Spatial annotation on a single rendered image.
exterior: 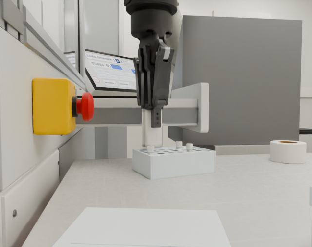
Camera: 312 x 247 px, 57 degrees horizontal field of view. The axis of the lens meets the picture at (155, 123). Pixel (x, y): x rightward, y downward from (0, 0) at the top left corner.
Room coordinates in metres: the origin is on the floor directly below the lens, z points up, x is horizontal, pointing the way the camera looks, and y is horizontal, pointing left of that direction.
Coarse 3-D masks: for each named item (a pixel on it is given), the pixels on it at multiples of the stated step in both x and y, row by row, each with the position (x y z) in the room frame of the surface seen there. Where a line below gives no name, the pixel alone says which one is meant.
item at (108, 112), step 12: (96, 108) 0.60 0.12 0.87; (108, 108) 0.60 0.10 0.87; (120, 108) 0.61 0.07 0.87; (132, 108) 0.61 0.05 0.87; (168, 108) 0.62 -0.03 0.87; (180, 108) 0.63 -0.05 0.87; (192, 108) 0.63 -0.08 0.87; (96, 120) 0.60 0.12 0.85; (108, 120) 0.60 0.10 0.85; (120, 120) 0.61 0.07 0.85; (132, 120) 0.61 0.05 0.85; (168, 120) 0.62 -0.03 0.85; (180, 120) 0.63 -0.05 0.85; (192, 120) 0.63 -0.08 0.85
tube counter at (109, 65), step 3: (105, 63) 1.63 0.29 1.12; (108, 63) 1.66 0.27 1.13; (108, 66) 1.63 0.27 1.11; (111, 66) 1.65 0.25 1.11; (114, 66) 1.68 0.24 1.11; (117, 66) 1.70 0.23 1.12; (120, 66) 1.73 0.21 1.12; (123, 66) 1.75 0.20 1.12; (126, 66) 1.77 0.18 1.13; (117, 69) 1.68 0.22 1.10; (120, 69) 1.70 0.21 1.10; (123, 69) 1.72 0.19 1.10; (126, 69) 1.75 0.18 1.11
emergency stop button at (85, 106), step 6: (84, 96) 0.38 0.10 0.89; (90, 96) 0.39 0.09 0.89; (78, 102) 0.39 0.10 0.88; (84, 102) 0.38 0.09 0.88; (90, 102) 0.38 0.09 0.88; (78, 108) 0.39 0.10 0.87; (84, 108) 0.38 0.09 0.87; (90, 108) 0.38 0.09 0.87; (84, 114) 0.38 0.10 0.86; (90, 114) 0.38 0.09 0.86; (84, 120) 0.39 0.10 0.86
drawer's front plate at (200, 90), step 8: (184, 88) 0.75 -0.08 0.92; (192, 88) 0.68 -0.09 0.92; (200, 88) 0.62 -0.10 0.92; (208, 88) 0.62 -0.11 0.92; (176, 96) 0.84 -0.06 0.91; (184, 96) 0.75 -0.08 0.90; (192, 96) 0.68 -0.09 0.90; (200, 96) 0.62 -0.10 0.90; (208, 96) 0.62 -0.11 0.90; (200, 104) 0.62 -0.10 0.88; (208, 104) 0.62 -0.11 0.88; (200, 112) 0.62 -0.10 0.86; (208, 112) 0.62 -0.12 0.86; (200, 120) 0.62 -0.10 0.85; (208, 120) 0.62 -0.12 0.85; (192, 128) 0.68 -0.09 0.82; (200, 128) 0.62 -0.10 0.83; (208, 128) 0.62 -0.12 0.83
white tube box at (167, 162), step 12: (132, 156) 0.52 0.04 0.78; (144, 156) 0.46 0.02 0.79; (156, 156) 0.45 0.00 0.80; (168, 156) 0.45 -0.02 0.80; (180, 156) 0.46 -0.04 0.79; (192, 156) 0.47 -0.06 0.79; (204, 156) 0.48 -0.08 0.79; (132, 168) 0.52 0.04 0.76; (144, 168) 0.46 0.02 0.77; (156, 168) 0.45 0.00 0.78; (168, 168) 0.45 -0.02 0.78; (180, 168) 0.46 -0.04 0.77; (192, 168) 0.47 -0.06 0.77; (204, 168) 0.48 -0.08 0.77
